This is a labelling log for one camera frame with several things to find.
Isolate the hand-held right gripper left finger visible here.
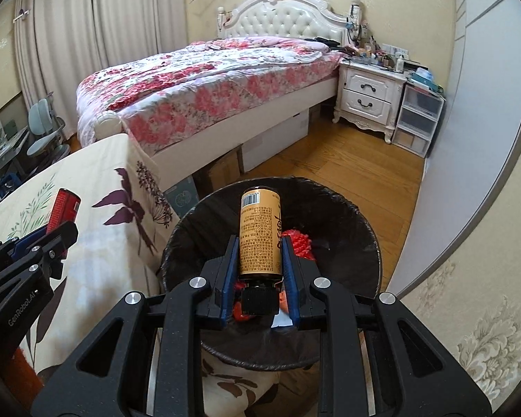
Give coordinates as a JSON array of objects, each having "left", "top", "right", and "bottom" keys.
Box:
[{"left": 30, "top": 235, "right": 240, "bottom": 417}]

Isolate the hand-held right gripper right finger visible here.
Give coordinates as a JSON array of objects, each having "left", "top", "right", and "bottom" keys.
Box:
[{"left": 280, "top": 235, "right": 492, "bottom": 417}]

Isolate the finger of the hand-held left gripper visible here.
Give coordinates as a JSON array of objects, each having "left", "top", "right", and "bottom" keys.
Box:
[
  {"left": 0, "top": 221, "right": 80, "bottom": 300},
  {"left": 0, "top": 225, "right": 49, "bottom": 275}
]

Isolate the dark bottle with red label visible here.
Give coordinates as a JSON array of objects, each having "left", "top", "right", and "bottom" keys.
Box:
[{"left": 47, "top": 188, "right": 82, "bottom": 232}]

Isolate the brown bottle with black cap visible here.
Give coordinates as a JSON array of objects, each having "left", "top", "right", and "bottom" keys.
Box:
[{"left": 233, "top": 186, "right": 284, "bottom": 317}]

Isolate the black-lined trash bin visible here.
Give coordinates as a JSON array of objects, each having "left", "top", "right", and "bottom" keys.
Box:
[{"left": 158, "top": 175, "right": 385, "bottom": 372}]

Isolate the red foam fruit net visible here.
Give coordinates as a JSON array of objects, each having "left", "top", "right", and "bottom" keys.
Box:
[{"left": 232, "top": 228, "right": 313, "bottom": 324}]

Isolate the teal patterned box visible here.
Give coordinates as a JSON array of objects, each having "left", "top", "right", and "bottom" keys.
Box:
[{"left": 163, "top": 177, "right": 200, "bottom": 219}]

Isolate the brown cardboard box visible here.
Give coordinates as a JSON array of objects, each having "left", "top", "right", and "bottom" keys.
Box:
[{"left": 193, "top": 148, "right": 244, "bottom": 198}]

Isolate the white study desk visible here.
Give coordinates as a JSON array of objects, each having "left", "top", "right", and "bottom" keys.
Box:
[{"left": 0, "top": 115, "right": 31, "bottom": 183}]

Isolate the white storage box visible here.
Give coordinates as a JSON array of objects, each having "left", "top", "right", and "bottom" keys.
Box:
[{"left": 242, "top": 110, "right": 310, "bottom": 173}]

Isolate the pale green desk chair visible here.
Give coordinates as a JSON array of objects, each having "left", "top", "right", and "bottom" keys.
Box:
[{"left": 26, "top": 91, "right": 70, "bottom": 170}]

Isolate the pink floral bedspread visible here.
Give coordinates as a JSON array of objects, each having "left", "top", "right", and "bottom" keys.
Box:
[{"left": 76, "top": 37, "right": 346, "bottom": 157}]

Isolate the white carved nightstand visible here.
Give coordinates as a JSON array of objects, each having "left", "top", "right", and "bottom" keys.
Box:
[{"left": 332, "top": 58, "right": 406, "bottom": 144}]

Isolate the clear plastic drawer unit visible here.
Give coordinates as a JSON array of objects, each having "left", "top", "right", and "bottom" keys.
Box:
[{"left": 391, "top": 79, "right": 444, "bottom": 158}]

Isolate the beige curtain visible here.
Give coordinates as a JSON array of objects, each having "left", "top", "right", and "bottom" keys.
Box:
[{"left": 13, "top": 0, "right": 187, "bottom": 118}]

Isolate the clutter of small toiletries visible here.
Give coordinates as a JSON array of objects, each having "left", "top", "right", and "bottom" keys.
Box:
[{"left": 343, "top": 22, "right": 444, "bottom": 94}]

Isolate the grey sliding wardrobe door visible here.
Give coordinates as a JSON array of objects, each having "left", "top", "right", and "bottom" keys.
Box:
[{"left": 391, "top": 0, "right": 521, "bottom": 298}]

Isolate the white tufted bed frame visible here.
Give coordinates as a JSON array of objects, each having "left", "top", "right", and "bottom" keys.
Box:
[{"left": 76, "top": 0, "right": 361, "bottom": 187}]

